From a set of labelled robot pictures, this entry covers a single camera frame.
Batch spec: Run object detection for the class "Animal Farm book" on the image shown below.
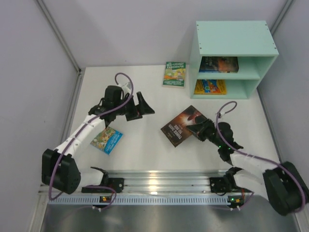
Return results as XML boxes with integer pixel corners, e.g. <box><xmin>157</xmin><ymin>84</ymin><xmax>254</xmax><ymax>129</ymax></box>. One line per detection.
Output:
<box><xmin>199</xmin><ymin>69</ymin><xmax>219</xmax><ymax>73</ymax></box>

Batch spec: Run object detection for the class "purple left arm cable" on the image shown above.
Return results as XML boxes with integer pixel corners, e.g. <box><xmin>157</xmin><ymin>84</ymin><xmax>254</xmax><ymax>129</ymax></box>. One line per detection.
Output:
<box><xmin>48</xmin><ymin>73</ymin><xmax>135</xmax><ymax>211</ymax></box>

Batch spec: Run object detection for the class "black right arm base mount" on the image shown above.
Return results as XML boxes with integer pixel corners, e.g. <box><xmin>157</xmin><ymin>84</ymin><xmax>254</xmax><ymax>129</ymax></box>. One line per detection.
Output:
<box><xmin>209</xmin><ymin>167</ymin><xmax>241</xmax><ymax>195</ymax></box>

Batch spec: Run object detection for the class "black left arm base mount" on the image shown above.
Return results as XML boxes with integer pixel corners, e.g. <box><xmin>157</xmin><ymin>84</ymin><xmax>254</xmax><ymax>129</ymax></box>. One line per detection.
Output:
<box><xmin>79</xmin><ymin>167</ymin><xmax>124</xmax><ymax>193</ymax></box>

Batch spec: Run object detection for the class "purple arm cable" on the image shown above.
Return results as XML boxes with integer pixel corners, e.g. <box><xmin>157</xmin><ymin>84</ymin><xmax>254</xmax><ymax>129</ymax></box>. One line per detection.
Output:
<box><xmin>48</xmin><ymin>73</ymin><xmax>135</xmax><ymax>211</ymax></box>
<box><xmin>216</xmin><ymin>101</ymin><xmax>307</xmax><ymax>211</ymax></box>

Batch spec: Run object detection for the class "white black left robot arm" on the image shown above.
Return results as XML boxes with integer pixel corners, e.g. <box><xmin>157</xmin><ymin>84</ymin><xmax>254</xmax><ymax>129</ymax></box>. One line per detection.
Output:
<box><xmin>42</xmin><ymin>86</ymin><xmax>155</xmax><ymax>194</ymax></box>

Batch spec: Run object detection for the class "aluminium rail frame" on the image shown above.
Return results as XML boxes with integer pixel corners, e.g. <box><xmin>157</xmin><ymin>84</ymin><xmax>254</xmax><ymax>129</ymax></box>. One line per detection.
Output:
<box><xmin>36</xmin><ymin>0</ymin><xmax>302</xmax><ymax>196</ymax></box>

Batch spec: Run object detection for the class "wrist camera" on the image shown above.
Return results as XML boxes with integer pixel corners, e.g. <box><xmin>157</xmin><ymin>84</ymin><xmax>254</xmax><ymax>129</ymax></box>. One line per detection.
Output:
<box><xmin>217</xmin><ymin>112</ymin><xmax>226</xmax><ymax>118</ymax></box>
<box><xmin>122</xmin><ymin>82</ymin><xmax>132</xmax><ymax>90</ymax></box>

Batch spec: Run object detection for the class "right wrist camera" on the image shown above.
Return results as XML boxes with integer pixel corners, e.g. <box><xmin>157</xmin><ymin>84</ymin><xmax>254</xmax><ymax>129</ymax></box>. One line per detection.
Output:
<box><xmin>217</xmin><ymin>112</ymin><xmax>226</xmax><ymax>118</ymax></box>

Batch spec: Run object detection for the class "A Tale of Two Cities book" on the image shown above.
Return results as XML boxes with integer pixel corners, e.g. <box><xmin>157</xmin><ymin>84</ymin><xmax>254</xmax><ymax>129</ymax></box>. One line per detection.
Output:
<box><xmin>199</xmin><ymin>57</ymin><xmax>239</xmax><ymax>73</ymax></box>

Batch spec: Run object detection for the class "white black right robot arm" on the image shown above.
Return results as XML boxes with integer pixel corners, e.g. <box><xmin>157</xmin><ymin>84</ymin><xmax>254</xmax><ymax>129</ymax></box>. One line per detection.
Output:
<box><xmin>187</xmin><ymin>119</ymin><xmax>309</xmax><ymax>216</ymax></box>

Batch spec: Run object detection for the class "grey slotted cable duct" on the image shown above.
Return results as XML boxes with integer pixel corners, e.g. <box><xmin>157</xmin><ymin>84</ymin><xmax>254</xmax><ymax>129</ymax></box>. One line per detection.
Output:
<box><xmin>49</xmin><ymin>195</ymin><xmax>244</xmax><ymax>205</ymax></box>

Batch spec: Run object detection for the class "mint green shelf cabinet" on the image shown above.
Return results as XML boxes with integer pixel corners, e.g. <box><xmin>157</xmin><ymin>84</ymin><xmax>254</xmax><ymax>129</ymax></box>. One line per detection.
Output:
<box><xmin>188</xmin><ymin>20</ymin><xmax>279</xmax><ymax>100</ymax></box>

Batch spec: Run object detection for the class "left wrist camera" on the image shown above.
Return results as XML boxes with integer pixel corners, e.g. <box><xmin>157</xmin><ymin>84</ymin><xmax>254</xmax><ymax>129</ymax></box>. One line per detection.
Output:
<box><xmin>122</xmin><ymin>82</ymin><xmax>132</xmax><ymax>90</ymax></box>

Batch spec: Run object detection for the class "yellow 130-Storey Treehouse book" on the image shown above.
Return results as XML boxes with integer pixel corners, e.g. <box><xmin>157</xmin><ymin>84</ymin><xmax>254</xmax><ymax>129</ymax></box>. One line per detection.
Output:
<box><xmin>194</xmin><ymin>79</ymin><xmax>227</xmax><ymax>95</ymax></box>

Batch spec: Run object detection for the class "Three Days to See book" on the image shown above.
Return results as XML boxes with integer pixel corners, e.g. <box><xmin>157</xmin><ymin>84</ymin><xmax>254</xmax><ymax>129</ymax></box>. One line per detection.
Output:
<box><xmin>161</xmin><ymin>105</ymin><xmax>207</xmax><ymax>147</ymax></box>

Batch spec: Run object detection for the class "blue Treehouse book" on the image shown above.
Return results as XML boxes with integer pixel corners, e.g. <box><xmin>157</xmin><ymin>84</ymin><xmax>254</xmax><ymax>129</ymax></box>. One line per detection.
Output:
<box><xmin>90</xmin><ymin>127</ymin><xmax>123</xmax><ymax>155</ymax></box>

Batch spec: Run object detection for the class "green Treehouse book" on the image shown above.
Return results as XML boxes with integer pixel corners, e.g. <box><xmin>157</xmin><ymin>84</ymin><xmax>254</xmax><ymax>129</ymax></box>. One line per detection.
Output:
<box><xmin>162</xmin><ymin>61</ymin><xmax>186</xmax><ymax>88</ymax></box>

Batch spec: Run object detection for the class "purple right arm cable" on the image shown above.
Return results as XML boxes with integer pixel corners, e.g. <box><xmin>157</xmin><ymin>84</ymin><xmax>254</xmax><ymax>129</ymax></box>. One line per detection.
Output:
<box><xmin>216</xmin><ymin>101</ymin><xmax>307</xmax><ymax>211</ymax></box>

